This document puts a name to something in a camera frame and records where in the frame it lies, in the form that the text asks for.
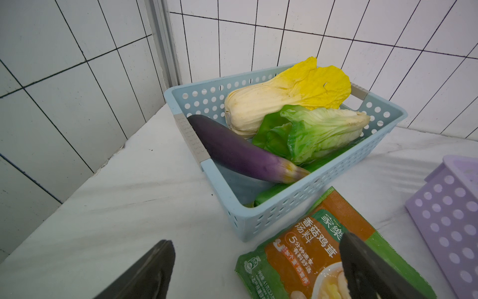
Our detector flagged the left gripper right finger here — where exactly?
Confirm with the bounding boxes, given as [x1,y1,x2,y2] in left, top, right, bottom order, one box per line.
[339,232,425,299]

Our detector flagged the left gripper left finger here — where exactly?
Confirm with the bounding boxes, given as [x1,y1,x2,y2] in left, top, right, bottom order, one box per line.
[96,240,176,299]

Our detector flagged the purple plastic basket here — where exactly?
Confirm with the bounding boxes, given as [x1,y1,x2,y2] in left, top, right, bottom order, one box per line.
[405,155,478,299]

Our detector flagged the blue plastic basket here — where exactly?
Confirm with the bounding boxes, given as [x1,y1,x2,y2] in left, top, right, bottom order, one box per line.
[164,66,408,242]

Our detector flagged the green soup mix packet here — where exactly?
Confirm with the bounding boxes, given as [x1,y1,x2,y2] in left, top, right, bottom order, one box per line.
[235,188,436,299]

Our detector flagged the green lettuce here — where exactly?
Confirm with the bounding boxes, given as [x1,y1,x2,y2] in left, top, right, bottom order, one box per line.
[252,105,370,165]

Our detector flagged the purple eggplant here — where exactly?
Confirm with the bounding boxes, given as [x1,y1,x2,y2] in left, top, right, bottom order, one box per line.
[187,115,310,184]

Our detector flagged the yellow napa cabbage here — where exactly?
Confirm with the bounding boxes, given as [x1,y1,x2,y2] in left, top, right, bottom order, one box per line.
[225,57,352,138]

